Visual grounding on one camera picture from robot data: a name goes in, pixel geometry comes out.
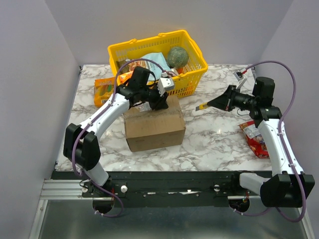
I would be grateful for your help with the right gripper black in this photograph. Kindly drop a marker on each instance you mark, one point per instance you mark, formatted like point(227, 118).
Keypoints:
point(230, 99)

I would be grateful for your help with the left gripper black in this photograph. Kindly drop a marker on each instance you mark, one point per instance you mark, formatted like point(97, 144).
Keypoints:
point(160, 103)

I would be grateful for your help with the yellow utility knife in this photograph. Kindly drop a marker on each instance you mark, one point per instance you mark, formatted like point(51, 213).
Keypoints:
point(201, 107)

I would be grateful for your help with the brown cardboard express box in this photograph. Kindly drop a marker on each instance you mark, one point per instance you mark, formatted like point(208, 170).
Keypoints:
point(146, 130)

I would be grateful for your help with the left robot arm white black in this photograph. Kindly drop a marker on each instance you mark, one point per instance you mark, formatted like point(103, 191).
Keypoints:
point(81, 143)

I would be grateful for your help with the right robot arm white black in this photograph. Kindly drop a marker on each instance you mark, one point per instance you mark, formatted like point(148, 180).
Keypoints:
point(289, 186)

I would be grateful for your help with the orange toy box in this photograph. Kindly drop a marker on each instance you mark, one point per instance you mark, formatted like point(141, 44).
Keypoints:
point(123, 78)

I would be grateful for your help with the light blue chips bag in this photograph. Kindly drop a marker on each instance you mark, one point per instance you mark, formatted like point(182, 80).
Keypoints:
point(159, 59)

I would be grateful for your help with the yellow plastic shopping basket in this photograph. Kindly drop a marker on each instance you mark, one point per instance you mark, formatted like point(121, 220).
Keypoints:
point(187, 81)

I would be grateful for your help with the green melon ball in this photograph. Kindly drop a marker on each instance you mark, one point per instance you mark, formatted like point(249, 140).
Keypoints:
point(177, 57)

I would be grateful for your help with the red snack bag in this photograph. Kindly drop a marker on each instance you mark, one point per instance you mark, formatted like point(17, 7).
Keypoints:
point(254, 139)

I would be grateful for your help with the brown snack packet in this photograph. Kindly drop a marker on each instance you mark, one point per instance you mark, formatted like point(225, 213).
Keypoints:
point(121, 63)

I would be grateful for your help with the orange snack bag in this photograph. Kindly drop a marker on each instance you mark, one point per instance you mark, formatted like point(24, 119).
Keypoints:
point(103, 89)

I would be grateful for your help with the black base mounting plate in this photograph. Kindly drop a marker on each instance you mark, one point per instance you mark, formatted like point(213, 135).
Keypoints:
point(172, 189)

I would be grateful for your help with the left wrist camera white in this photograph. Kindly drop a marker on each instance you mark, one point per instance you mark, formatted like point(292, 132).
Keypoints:
point(165, 85)

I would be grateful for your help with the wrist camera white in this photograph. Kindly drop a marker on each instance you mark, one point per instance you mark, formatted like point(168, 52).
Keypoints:
point(165, 85)
point(239, 75)

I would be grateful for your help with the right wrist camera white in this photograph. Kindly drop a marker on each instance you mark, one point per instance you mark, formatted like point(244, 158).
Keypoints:
point(239, 75)

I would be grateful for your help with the aluminium rail frame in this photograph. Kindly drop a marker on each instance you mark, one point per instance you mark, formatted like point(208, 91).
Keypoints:
point(71, 190)

